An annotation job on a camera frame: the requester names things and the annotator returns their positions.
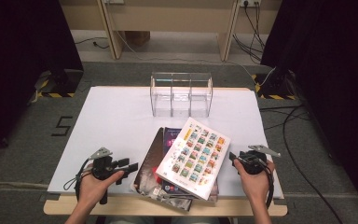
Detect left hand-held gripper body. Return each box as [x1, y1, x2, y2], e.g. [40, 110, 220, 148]
[88, 147, 120, 181]

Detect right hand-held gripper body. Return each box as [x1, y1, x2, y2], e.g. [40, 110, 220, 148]
[238, 144, 282, 175]

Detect black and red magazine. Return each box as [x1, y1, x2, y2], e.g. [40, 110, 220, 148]
[130, 126, 194, 213]

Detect white book with picture grid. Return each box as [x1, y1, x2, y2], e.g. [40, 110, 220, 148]
[155, 117, 232, 201]

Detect purple magazine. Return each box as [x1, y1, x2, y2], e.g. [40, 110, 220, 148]
[160, 126, 218, 203]

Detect clear acrylic book rack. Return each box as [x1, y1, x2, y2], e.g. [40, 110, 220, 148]
[149, 72, 213, 119]

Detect person's right hand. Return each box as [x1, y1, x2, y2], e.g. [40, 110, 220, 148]
[233, 159, 276, 204]

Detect person's left hand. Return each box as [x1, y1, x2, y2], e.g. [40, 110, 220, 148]
[77, 171, 125, 213]

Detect black stand base striped tape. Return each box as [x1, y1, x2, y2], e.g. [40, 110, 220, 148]
[251, 69, 297, 101]
[35, 68, 85, 99]

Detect brown cardboard box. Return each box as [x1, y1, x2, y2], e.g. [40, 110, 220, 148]
[124, 30, 152, 48]

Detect black curtain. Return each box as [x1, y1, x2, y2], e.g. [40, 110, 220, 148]
[0, 0, 85, 166]
[260, 0, 358, 216]

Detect beige wooden desk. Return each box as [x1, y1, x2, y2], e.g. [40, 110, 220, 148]
[59, 0, 283, 62]

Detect left hand-held gripper cable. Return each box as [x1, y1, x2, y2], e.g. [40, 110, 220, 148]
[63, 158, 91, 203]

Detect black floor cables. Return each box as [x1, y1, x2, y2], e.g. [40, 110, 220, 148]
[259, 104, 344, 224]

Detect thin black cable with plug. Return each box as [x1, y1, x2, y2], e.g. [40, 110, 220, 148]
[74, 36, 110, 50]

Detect black power cables bundle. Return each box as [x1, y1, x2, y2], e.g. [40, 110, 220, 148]
[232, 1, 267, 64]

